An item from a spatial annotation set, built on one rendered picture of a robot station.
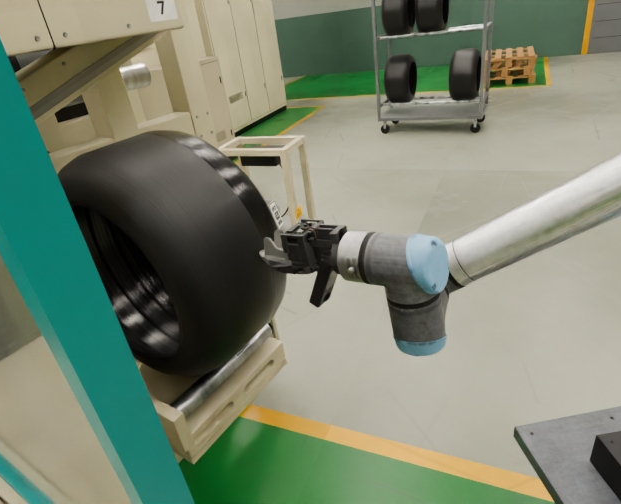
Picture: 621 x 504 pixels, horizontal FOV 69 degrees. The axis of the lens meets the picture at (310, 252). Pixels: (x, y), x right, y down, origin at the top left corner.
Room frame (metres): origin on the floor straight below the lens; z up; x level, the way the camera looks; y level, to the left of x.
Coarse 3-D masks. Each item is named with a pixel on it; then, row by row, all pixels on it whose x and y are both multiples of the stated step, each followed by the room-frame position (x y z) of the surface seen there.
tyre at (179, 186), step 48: (144, 144) 0.93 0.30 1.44; (192, 144) 0.95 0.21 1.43; (96, 192) 0.82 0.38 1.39; (144, 192) 0.79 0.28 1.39; (192, 192) 0.82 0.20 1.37; (240, 192) 0.87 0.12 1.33; (96, 240) 1.11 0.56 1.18; (144, 240) 0.75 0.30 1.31; (192, 240) 0.74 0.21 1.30; (240, 240) 0.80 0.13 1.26; (144, 288) 1.11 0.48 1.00; (192, 288) 0.71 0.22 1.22; (240, 288) 0.75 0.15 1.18; (144, 336) 0.98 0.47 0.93; (192, 336) 0.72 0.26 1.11; (240, 336) 0.76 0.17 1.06
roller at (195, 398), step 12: (264, 336) 0.94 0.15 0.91; (252, 348) 0.90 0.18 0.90; (228, 360) 0.85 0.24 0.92; (240, 360) 0.86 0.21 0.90; (216, 372) 0.82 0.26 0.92; (228, 372) 0.83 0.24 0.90; (204, 384) 0.78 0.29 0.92; (216, 384) 0.80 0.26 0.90; (180, 396) 0.75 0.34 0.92; (192, 396) 0.75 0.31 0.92; (204, 396) 0.76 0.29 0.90; (180, 408) 0.72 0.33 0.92; (192, 408) 0.73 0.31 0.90
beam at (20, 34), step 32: (0, 0) 1.02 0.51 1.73; (32, 0) 1.07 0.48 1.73; (64, 0) 1.12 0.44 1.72; (96, 0) 1.18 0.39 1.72; (128, 0) 1.25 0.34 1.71; (0, 32) 1.00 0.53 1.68; (32, 32) 1.05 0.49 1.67; (64, 32) 1.10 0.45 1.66; (96, 32) 1.16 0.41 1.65; (128, 32) 1.23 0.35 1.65
